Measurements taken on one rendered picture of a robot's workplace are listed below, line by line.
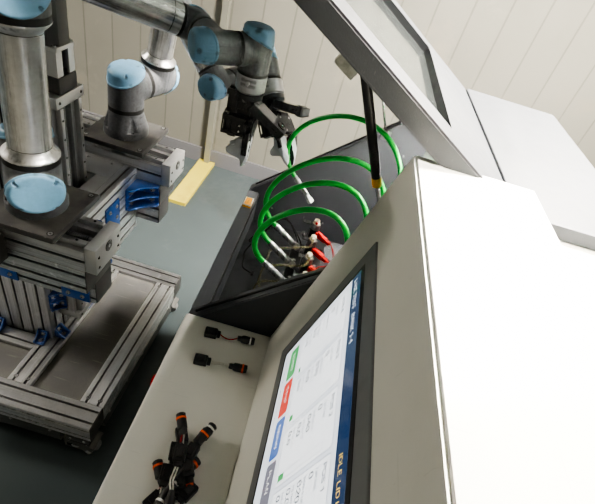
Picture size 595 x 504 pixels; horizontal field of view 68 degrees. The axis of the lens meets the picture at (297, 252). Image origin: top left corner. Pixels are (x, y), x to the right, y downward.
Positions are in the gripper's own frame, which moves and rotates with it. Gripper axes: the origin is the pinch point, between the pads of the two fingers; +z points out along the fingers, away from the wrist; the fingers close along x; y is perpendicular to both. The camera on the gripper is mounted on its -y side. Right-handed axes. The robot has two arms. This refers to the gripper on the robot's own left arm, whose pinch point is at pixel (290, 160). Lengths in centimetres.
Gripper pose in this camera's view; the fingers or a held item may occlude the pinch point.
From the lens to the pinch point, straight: 136.8
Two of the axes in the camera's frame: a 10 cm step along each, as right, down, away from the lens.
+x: -6.2, 1.6, -7.7
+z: 2.0, 9.8, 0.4
